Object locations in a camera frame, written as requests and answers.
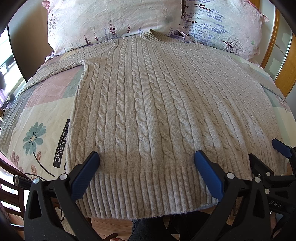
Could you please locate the beige cable-knit sweater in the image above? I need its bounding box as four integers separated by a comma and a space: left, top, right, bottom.
26, 31, 287, 219

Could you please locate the right floral pillow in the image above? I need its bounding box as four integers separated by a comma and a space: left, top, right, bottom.
178, 0, 268, 60

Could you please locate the left floral pillow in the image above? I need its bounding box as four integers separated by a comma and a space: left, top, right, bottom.
42, 1, 182, 55

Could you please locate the dark wooden chair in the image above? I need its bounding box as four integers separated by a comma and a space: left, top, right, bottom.
1, 153, 25, 235

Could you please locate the patchwork floral bed sheet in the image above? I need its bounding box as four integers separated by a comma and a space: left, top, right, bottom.
0, 49, 296, 237

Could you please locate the floral pillow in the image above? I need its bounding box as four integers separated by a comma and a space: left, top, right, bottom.
178, 0, 268, 60
42, 1, 182, 55

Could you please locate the wooden headboard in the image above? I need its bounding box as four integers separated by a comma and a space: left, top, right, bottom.
251, 1, 295, 97

